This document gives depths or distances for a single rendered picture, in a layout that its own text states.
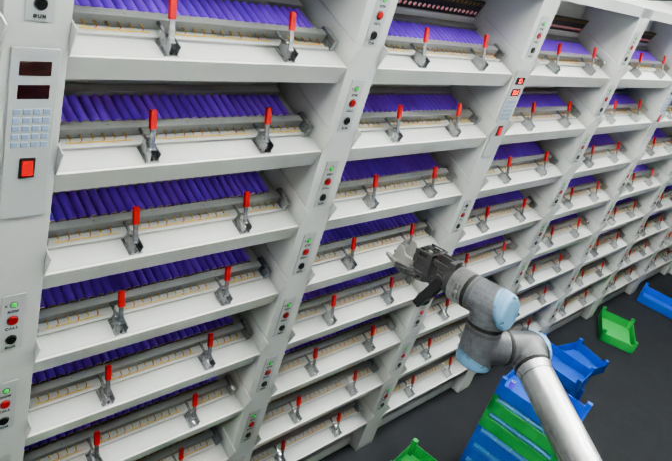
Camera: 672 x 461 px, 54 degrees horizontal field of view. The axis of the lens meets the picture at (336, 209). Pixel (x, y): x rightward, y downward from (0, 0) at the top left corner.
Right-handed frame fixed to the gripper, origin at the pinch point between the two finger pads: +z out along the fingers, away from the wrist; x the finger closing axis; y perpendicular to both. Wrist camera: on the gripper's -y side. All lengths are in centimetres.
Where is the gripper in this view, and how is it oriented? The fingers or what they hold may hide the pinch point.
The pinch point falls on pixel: (393, 255)
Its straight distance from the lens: 179.8
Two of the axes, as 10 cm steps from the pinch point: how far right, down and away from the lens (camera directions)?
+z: -6.9, -3.8, 6.1
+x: -6.9, 1.2, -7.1
